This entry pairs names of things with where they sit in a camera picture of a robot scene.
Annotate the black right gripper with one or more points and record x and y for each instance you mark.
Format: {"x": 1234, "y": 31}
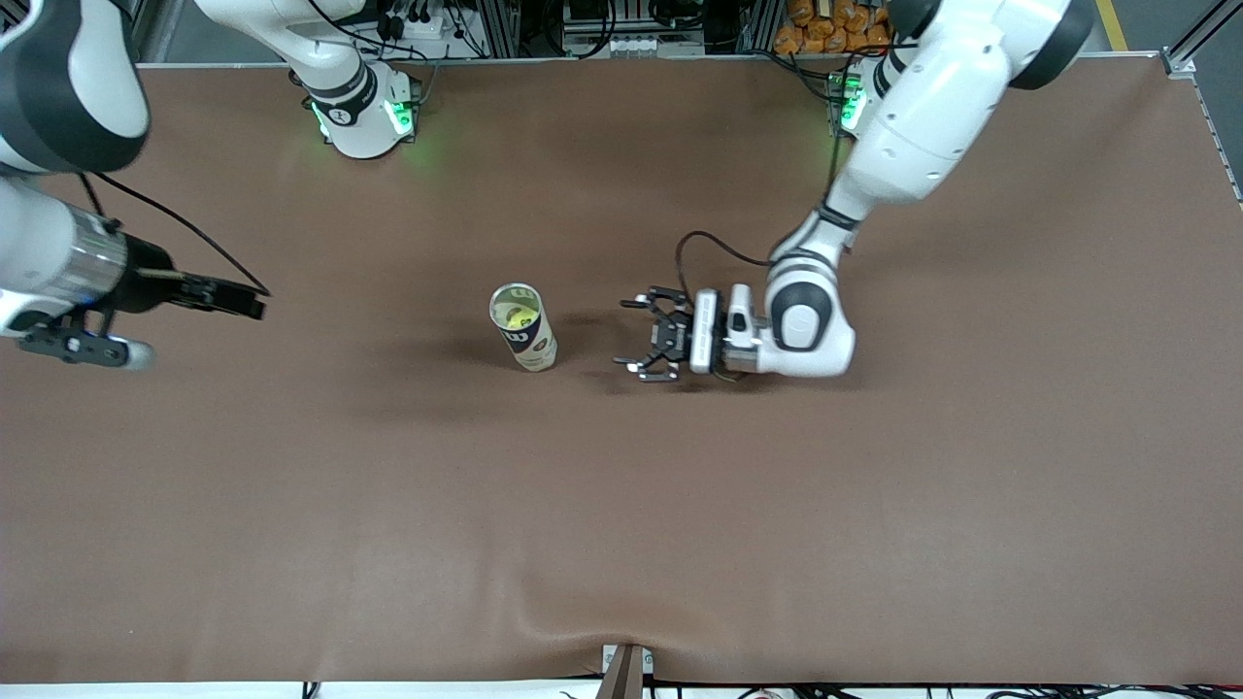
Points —
{"x": 149, "y": 276}

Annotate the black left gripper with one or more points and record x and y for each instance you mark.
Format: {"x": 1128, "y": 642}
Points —
{"x": 673, "y": 337}

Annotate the clear tennis ball can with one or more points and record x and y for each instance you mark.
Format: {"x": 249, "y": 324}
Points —
{"x": 534, "y": 349}

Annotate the yellow Wilson tennis ball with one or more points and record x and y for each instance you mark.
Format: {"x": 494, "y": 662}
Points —
{"x": 515, "y": 316}

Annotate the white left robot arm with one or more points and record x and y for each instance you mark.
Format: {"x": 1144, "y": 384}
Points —
{"x": 923, "y": 126}

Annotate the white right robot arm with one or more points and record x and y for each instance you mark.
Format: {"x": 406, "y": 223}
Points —
{"x": 39, "y": 252}

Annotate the brown table mat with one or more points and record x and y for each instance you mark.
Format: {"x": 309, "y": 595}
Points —
{"x": 777, "y": 534}

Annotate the white terminal block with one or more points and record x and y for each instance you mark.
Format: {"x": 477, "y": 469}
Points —
{"x": 636, "y": 45}

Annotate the white power strip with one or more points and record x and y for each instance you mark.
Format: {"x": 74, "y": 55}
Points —
{"x": 427, "y": 25}

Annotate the orange snack packets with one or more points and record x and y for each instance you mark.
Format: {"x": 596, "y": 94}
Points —
{"x": 825, "y": 34}

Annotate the aluminium frame post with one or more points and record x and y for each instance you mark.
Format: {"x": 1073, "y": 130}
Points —
{"x": 753, "y": 24}
{"x": 500, "y": 24}

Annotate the metal corner bracket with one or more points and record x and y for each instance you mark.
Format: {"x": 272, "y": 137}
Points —
{"x": 1178, "y": 66}

